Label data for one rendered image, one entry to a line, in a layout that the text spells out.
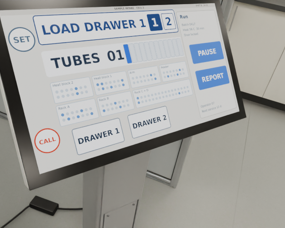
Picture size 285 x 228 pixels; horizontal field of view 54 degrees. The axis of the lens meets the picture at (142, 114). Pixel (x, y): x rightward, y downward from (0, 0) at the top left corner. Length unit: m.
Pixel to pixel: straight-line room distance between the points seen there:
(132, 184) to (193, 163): 1.19
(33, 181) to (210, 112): 0.40
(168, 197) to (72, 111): 1.30
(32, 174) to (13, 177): 1.34
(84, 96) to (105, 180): 0.30
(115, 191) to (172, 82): 0.36
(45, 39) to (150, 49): 0.21
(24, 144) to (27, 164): 0.03
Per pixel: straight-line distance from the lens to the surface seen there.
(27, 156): 0.48
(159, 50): 0.60
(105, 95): 0.52
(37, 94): 0.49
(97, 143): 0.51
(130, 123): 0.54
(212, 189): 1.87
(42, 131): 0.49
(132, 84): 0.55
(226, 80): 0.71
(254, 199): 1.93
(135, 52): 0.57
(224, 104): 0.69
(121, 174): 0.76
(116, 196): 0.83
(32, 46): 0.51
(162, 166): 1.72
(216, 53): 0.70
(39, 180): 0.49
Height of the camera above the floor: 1.34
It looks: 36 degrees down
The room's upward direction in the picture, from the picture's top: 9 degrees clockwise
